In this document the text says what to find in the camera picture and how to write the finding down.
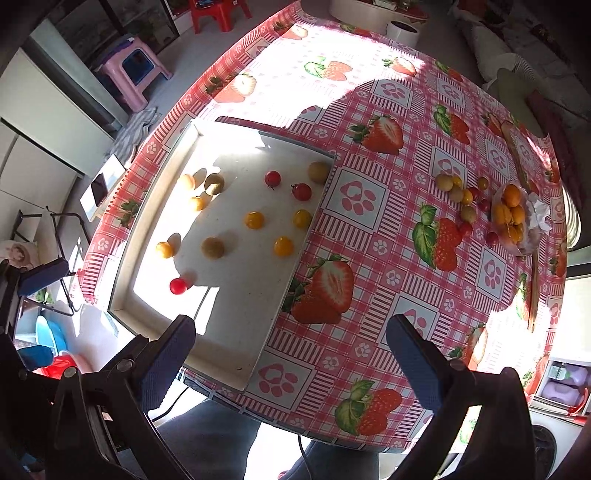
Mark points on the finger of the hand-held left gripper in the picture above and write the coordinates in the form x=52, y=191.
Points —
x=34, y=357
x=44, y=277

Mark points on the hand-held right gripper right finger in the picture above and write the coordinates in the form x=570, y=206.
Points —
x=415, y=360

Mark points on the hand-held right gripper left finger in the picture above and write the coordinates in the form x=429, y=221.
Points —
x=171, y=355

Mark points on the white rectangular tray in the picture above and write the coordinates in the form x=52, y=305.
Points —
x=240, y=295

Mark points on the brown kiwi fruit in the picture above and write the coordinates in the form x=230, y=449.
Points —
x=214, y=183
x=467, y=213
x=444, y=181
x=318, y=171
x=213, y=247
x=456, y=194

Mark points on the yellow cherry tomato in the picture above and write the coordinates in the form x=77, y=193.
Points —
x=187, y=181
x=164, y=249
x=254, y=220
x=302, y=218
x=467, y=197
x=283, y=246
x=457, y=181
x=197, y=203

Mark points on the light blue basin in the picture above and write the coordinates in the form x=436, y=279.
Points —
x=51, y=334

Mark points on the red basin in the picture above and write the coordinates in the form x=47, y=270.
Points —
x=64, y=364

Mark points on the red cherry tomato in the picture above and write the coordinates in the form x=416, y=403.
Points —
x=178, y=286
x=484, y=204
x=465, y=228
x=301, y=190
x=491, y=238
x=473, y=191
x=272, y=177

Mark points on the person's legs in jeans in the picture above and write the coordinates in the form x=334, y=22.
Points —
x=217, y=438

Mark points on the black smartphone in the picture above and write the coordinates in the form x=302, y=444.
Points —
x=98, y=190

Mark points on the white flat box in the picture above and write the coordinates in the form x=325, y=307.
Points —
x=113, y=170

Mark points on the wooden stick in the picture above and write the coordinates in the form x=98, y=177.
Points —
x=534, y=295

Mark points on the white cabinet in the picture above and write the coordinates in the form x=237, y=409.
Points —
x=41, y=138

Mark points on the purple plastic container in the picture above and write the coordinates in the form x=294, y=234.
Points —
x=561, y=387

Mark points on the white appliance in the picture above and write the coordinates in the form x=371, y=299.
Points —
x=549, y=438

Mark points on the orange mandarin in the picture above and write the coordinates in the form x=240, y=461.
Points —
x=518, y=214
x=512, y=233
x=501, y=213
x=512, y=195

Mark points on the clear glass bowl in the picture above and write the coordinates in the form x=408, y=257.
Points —
x=526, y=244

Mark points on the grey cloth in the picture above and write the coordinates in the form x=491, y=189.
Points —
x=136, y=131

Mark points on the strawberry print checked tablecloth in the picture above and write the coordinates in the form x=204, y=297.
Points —
x=369, y=194

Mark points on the orange-brown cherry tomato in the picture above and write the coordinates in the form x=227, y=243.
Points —
x=482, y=183

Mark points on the crumpled white tissue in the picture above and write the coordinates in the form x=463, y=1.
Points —
x=540, y=212

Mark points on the pink plastic stool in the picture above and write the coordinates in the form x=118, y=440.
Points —
x=124, y=64

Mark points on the wooden back scratcher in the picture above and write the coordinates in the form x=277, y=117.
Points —
x=512, y=147

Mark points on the glass display cabinet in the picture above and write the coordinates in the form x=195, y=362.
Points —
x=115, y=23

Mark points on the yellow-green chair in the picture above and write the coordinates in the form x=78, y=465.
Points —
x=515, y=90

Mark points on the red plastic stool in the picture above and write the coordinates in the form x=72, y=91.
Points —
x=221, y=11

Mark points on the white cylindrical bin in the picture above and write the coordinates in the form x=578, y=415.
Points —
x=401, y=32

